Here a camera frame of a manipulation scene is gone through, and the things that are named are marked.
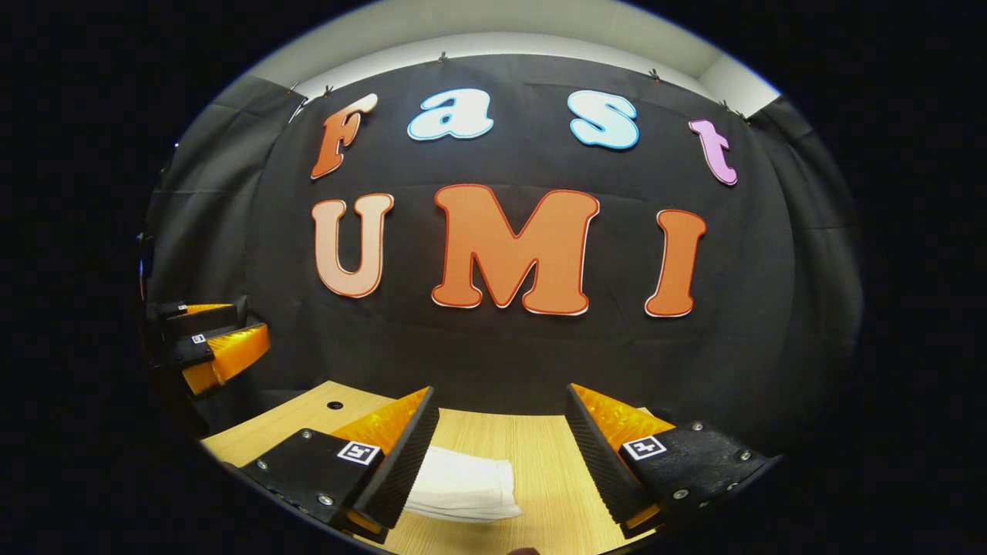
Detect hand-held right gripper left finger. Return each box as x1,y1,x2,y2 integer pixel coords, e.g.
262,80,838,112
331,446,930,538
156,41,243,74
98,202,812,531
243,385,440,544

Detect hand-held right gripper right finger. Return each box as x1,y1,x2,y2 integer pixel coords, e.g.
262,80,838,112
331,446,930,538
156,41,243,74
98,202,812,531
565,383,781,539

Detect white jeans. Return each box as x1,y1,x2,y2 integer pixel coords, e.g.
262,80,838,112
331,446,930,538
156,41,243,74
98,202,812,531
403,446,524,525

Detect black backdrop cloth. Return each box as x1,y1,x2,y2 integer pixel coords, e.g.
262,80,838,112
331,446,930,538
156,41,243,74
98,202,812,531
139,52,863,456

